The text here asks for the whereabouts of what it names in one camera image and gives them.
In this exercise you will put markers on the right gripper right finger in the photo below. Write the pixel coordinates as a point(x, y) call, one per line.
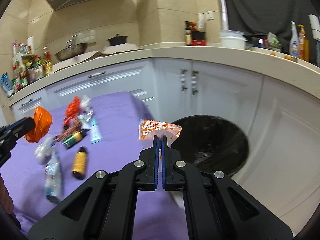
point(216, 207)

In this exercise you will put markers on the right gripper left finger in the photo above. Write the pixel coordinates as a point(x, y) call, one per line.
point(103, 207)

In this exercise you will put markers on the orange plastic bag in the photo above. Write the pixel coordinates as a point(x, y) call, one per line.
point(73, 108)
point(43, 121)

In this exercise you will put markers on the clear plastic wrap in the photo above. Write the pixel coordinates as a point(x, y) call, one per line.
point(44, 150)

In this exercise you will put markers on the yellow black cylinder bottle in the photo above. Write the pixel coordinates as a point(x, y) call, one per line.
point(79, 165)

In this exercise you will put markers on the white blue milk pouch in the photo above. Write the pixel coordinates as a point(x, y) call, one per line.
point(52, 180)

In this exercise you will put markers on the green yellow black can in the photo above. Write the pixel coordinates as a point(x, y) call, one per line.
point(74, 138)

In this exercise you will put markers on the teal white tube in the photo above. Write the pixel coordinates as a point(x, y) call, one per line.
point(95, 134)

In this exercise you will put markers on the white tissue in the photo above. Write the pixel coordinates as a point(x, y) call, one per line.
point(85, 105)

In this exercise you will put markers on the orange white snack wrapper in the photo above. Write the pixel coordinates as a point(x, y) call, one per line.
point(150, 128)

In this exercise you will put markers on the red white checkered wrapper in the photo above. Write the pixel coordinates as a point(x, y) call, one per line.
point(74, 125)

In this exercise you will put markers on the black lined trash bin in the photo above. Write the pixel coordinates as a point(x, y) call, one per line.
point(212, 144)

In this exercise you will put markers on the person's right hand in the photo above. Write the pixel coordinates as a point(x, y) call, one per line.
point(5, 199)

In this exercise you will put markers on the purple tablecloth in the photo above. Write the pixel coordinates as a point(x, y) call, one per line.
point(118, 114)

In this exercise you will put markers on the condiment rack with bottles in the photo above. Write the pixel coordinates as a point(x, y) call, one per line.
point(27, 66)

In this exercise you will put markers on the cooking oil bottle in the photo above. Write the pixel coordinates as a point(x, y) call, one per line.
point(47, 61)

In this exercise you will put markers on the metal wok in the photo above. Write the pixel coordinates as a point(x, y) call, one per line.
point(73, 48)

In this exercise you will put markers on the black cast iron pot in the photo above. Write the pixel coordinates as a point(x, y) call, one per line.
point(117, 40)

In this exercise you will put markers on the white plastic container stack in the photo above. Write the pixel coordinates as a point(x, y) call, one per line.
point(232, 39)

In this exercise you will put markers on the black red utensil box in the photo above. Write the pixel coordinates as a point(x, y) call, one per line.
point(198, 38)

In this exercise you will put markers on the dark sauce bottle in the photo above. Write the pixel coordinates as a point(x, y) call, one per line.
point(187, 32)

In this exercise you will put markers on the white spray bottle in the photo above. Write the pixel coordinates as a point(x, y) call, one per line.
point(293, 47)

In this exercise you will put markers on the orange soap pump bottle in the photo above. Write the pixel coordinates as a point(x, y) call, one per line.
point(301, 41)

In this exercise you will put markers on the black curtain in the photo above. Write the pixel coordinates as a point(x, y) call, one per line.
point(272, 16)

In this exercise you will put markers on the lower drawer handle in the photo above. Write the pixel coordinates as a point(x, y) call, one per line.
point(27, 102)

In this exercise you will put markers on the drawer handle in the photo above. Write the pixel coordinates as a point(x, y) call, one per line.
point(27, 102)
point(96, 74)

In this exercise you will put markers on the left cabinet door handle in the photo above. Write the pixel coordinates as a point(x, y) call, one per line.
point(183, 79)

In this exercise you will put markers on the cabinet door handle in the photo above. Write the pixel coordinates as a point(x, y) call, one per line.
point(194, 82)
point(183, 79)

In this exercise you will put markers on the right cabinet door handle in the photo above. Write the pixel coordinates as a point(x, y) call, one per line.
point(194, 82)

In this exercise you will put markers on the wall power socket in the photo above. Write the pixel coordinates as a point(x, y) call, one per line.
point(209, 15)

